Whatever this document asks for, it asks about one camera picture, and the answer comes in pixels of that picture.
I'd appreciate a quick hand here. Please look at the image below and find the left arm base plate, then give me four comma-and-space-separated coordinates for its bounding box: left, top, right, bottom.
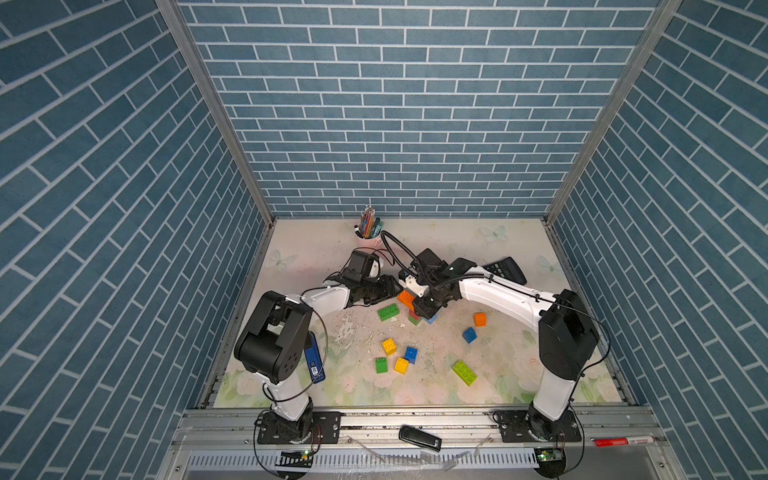
255, 411, 341, 445

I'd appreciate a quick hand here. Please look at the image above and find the long orange lego brick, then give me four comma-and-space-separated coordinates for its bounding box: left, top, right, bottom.
397, 290, 415, 311

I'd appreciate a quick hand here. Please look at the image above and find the long lime lego brick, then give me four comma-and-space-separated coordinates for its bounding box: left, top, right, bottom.
452, 360, 477, 386

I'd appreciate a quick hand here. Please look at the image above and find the pink pen cup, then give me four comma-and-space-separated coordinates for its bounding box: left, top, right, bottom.
357, 233, 380, 242

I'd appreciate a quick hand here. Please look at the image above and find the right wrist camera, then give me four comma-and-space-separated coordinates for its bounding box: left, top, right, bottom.
400, 275, 428, 297

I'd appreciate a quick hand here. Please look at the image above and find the yellow lego bottom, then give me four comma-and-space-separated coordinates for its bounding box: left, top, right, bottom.
394, 358, 410, 375

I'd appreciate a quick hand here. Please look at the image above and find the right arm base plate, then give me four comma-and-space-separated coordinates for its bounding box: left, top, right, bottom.
491, 408, 583, 443

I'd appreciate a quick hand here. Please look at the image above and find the blue black usb device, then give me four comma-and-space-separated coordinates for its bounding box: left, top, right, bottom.
304, 331, 326, 384

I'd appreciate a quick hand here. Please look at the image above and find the black calculator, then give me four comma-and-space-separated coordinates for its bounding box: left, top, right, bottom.
483, 257, 527, 286

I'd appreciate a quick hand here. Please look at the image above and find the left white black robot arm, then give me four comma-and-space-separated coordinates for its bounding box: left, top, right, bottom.
233, 251, 403, 442

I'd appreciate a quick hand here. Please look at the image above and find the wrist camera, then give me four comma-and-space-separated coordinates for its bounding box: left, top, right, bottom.
400, 275, 428, 297
368, 259, 381, 278

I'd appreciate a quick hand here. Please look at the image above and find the small green lego bottom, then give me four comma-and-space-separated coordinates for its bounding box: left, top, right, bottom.
375, 357, 389, 374

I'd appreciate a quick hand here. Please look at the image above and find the small blue lego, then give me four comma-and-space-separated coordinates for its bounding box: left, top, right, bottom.
462, 327, 477, 344
403, 347, 418, 364

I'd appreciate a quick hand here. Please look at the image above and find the small blue lego lower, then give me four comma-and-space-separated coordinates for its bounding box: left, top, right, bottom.
403, 347, 418, 364

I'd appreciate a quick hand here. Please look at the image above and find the yellow lego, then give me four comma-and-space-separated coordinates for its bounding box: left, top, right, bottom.
394, 358, 410, 375
381, 338, 397, 356

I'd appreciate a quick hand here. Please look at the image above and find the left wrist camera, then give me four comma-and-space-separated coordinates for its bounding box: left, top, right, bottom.
368, 259, 381, 278

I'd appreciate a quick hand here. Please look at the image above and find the long green lego left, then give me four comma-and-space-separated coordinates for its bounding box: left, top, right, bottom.
377, 304, 400, 322

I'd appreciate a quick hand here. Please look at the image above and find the yellow lego lower left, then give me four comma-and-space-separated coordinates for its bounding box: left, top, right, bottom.
381, 338, 397, 356

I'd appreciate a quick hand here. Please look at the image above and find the small blue lego right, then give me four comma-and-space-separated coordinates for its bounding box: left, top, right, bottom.
462, 327, 477, 344

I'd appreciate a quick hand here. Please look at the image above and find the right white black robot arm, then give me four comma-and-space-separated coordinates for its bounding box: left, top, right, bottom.
398, 249, 600, 441

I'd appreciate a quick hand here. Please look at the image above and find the small orange lego brick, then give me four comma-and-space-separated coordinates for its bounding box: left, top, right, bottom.
473, 312, 487, 327

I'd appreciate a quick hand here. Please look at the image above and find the red marker pen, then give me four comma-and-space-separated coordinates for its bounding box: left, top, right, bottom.
593, 435, 656, 448

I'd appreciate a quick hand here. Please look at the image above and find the black remote on rail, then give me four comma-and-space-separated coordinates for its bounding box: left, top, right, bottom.
398, 425, 442, 452

